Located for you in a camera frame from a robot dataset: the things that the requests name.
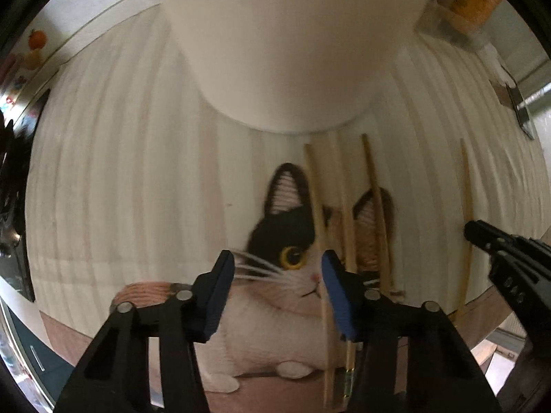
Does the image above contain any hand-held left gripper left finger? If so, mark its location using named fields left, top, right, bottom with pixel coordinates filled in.
left=52, top=250, right=236, bottom=413

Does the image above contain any black glass gas stove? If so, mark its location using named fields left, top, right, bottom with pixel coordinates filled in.
left=0, top=88, right=51, bottom=304

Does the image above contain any blue kitchen cabinet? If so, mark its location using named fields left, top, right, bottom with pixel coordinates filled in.
left=0, top=301, right=75, bottom=402

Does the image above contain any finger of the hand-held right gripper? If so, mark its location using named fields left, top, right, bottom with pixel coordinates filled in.
left=464, top=220, right=551, bottom=264
left=488, top=247, right=551, bottom=340

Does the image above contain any cream round chopstick holder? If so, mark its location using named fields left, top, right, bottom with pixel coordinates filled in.
left=146, top=0, right=445, bottom=135

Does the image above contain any cat print table mat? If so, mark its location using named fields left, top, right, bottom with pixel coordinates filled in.
left=23, top=3, right=548, bottom=413

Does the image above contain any black smartphone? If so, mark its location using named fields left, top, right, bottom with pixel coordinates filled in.
left=505, top=83, right=537, bottom=141

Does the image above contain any fruit print wall sticker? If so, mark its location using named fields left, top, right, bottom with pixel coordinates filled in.
left=0, top=26, right=49, bottom=110

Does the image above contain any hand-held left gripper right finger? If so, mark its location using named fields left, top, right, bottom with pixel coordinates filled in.
left=322, top=250, right=504, bottom=413

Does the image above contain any white tissue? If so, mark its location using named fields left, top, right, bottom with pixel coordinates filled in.
left=474, top=44, right=518, bottom=89

